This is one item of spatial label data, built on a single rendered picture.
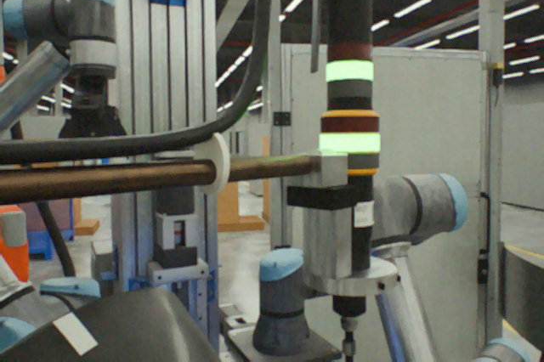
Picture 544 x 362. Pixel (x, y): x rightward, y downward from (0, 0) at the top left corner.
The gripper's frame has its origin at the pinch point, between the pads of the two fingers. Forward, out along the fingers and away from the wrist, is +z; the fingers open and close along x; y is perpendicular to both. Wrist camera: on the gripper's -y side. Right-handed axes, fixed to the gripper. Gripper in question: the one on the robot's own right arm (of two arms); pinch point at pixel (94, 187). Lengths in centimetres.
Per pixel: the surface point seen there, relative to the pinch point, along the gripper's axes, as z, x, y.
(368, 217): -2, -26, -52
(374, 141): -8, -26, -52
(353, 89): -11, -25, -52
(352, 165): -6, -24, -53
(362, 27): -16, -25, -52
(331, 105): -10, -24, -51
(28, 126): -40, 267, 984
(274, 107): -22, -61, 128
